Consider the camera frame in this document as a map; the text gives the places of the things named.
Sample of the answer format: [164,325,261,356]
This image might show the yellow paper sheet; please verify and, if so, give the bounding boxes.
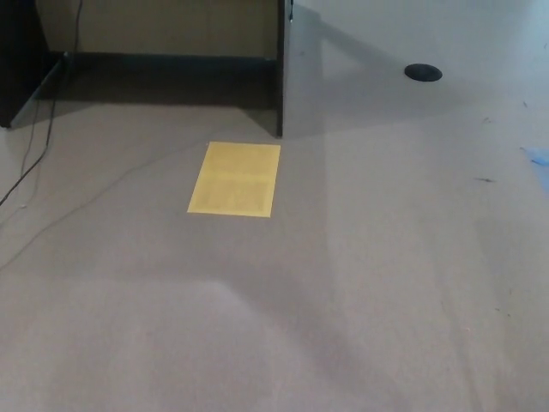
[186,141,282,220]

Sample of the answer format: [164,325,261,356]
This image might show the black round floor disc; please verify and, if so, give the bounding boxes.
[403,63,443,82]

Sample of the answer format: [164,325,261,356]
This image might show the thin grey floor cable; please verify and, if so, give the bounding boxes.
[0,142,209,271]

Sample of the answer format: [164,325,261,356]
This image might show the black power cable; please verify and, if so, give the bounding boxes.
[0,0,83,206]

